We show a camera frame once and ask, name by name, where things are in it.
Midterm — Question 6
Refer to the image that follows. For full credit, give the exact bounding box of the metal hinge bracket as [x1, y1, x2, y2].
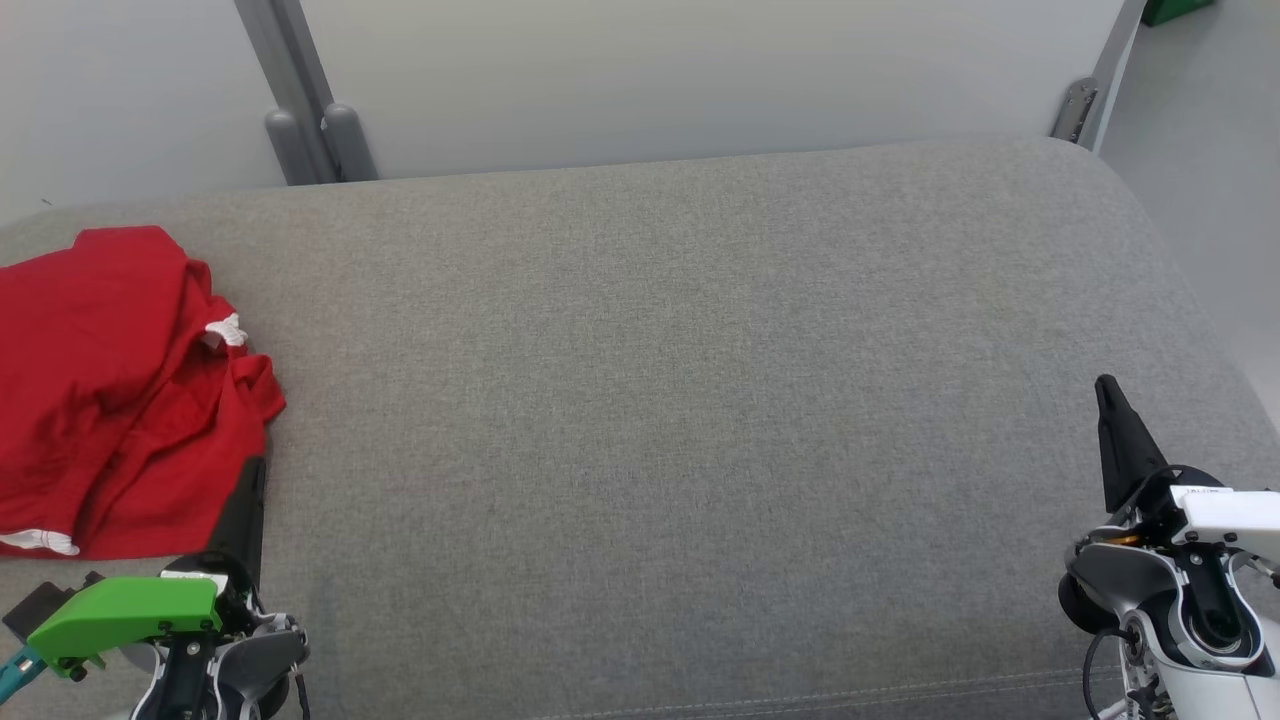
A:
[1050, 78, 1099, 144]

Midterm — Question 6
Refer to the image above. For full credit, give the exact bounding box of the red basketball jersey white trim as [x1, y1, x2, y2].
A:
[0, 226, 246, 561]

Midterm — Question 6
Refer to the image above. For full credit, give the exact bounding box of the black cable along right arm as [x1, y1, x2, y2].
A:
[1084, 625, 1136, 719]

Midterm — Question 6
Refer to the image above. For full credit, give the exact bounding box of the grey rounded post cap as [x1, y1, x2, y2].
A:
[321, 103, 380, 184]
[264, 108, 307, 187]

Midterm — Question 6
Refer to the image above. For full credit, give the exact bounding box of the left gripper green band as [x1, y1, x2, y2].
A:
[28, 455, 269, 683]

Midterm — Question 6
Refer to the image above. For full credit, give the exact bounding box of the grey partition post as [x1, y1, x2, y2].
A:
[233, 0, 346, 186]

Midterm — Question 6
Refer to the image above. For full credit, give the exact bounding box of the grey metal bracket right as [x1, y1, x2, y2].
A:
[1050, 0, 1149, 153]

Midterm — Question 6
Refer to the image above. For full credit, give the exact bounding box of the green box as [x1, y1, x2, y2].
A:
[1140, 0, 1216, 28]

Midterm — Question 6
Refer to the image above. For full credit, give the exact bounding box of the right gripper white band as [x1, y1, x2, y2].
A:
[1090, 374, 1280, 566]

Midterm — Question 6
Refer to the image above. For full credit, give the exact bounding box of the left camera cable teal plug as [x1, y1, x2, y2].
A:
[0, 645, 43, 703]

